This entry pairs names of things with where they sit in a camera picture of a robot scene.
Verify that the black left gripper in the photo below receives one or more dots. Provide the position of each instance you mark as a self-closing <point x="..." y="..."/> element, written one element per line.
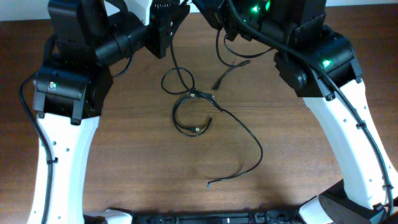
<point x="157" y="35"/>

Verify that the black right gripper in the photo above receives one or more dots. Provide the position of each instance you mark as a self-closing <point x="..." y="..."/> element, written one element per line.
<point x="219" y="15"/>

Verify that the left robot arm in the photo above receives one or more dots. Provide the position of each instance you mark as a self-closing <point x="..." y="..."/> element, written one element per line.
<point x="70" y="89"/>

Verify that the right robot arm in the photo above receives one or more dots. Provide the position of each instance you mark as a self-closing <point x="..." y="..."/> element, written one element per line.
<point x="320" y="65"/>

